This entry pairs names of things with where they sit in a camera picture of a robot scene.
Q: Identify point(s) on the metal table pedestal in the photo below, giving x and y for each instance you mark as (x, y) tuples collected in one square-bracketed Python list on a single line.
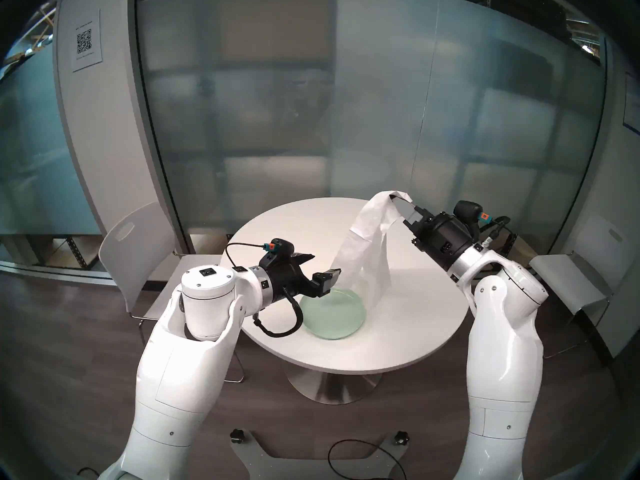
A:
[(330, 389)]

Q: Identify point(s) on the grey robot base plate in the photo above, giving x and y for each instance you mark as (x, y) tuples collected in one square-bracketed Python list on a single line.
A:
[(255, 459)]

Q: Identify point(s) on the white paper napkin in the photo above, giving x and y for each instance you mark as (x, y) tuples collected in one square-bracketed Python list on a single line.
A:
[(370, 254)]

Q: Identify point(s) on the perforated metal rack post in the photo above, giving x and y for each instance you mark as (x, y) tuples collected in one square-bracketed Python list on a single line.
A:
[(75, 254), (510, 249)]

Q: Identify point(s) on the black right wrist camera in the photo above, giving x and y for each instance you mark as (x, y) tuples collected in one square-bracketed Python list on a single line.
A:
[(467, 211)]

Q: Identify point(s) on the QR code paper sign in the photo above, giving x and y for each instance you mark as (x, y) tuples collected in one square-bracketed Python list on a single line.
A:
[(86, 41)]

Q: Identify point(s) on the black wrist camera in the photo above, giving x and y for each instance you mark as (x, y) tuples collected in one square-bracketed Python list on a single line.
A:
[(280, 246), (467, 211)]

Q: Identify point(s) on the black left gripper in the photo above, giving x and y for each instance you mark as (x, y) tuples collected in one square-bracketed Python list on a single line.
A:
[(290, 281)]

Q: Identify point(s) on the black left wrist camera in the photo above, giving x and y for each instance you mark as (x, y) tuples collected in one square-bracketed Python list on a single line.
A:
[(280, 246)]

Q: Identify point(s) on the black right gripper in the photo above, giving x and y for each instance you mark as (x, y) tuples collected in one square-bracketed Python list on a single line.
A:
[(445, 239)]

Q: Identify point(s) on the pale green plate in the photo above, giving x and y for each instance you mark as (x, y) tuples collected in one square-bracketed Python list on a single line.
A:
[(325, 319)]

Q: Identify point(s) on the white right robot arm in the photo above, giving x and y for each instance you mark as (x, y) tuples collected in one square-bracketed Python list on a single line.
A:
[(505, 359)]

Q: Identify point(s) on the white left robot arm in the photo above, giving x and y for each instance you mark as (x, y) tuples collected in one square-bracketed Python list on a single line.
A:
[(175, 384)]

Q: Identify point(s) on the black star knob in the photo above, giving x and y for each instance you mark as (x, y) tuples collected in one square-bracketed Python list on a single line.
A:
[(400, 436), (236, 436)]

